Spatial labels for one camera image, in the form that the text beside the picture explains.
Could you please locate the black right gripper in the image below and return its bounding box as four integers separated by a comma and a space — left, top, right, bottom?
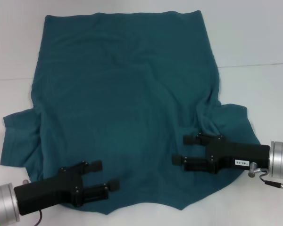
171, 133, 271, 175

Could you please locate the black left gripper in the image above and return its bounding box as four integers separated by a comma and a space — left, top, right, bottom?
14, 160, 120, 223

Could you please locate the teal blue t-shirt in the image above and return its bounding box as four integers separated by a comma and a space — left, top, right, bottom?
0, 9, 262, 210

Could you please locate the right gripper cable with plug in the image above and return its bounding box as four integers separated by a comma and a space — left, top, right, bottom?
248, 162, 283, 189

